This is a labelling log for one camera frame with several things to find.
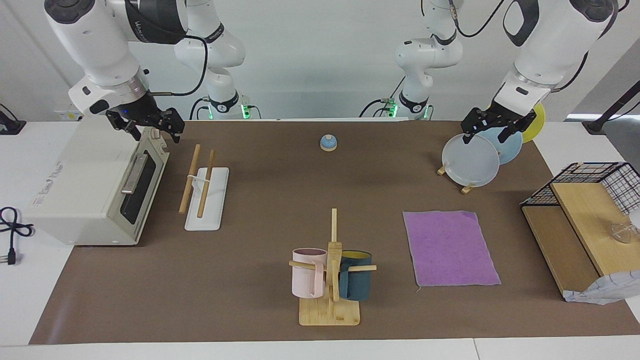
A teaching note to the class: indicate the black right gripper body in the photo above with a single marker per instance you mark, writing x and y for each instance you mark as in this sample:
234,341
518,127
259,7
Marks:
142,112

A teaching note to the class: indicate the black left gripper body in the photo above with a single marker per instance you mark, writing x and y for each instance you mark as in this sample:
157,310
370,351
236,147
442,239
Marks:
505,116

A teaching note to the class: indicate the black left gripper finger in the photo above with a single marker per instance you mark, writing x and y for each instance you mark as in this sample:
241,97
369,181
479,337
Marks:
472,124
515,130

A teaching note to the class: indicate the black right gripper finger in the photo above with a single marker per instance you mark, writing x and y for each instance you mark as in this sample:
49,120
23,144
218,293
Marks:
174,124
124,122

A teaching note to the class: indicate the purple and grey towel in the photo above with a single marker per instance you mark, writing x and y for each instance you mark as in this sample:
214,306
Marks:
450,250

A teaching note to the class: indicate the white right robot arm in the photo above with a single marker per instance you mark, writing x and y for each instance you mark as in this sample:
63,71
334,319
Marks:
95,45

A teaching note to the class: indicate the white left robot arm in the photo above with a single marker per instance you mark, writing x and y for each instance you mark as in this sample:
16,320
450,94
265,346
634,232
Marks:
550,45

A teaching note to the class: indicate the wooden plate rack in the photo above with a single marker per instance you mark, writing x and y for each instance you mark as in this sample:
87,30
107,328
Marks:
467,189

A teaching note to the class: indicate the white towel rack wooden rods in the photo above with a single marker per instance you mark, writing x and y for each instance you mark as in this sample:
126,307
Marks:
210,210

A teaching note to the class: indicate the yellow plate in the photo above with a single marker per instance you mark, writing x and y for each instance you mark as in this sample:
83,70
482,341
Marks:
535,125

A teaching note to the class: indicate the light blue plate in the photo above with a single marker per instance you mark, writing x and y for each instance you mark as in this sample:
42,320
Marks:
507,150

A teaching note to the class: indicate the grey plate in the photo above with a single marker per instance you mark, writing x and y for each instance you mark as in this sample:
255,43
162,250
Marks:
472,162

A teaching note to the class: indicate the beige toaster oven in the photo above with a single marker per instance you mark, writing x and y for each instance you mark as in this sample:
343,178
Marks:
75,180

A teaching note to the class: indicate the black desk clamp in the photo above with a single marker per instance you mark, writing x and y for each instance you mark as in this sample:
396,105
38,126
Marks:
10,127

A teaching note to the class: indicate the wooden shelf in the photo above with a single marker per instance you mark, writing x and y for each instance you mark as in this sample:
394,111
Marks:
560,245

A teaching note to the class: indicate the blue round call bell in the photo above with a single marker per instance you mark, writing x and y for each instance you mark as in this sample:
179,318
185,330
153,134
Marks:
328,144

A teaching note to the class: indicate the clear glass cup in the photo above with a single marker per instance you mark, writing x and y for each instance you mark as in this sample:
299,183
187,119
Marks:
621,234

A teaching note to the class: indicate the brown table mat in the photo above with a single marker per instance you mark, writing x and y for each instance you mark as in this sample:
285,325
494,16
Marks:
250,280

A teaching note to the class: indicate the marble patterned white sheet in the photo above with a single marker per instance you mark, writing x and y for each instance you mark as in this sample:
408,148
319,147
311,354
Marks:
605,290

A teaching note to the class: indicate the dark teal mug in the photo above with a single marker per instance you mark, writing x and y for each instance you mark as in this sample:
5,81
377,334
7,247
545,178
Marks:
356,285

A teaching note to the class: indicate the pink mug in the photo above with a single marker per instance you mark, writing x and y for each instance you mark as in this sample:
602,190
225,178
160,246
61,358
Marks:
305,280

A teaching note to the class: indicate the wooden mug tree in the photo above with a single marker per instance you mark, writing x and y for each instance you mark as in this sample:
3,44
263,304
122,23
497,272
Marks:
330,312

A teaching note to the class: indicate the white wall socket box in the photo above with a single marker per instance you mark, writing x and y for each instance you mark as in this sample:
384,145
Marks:
67,116

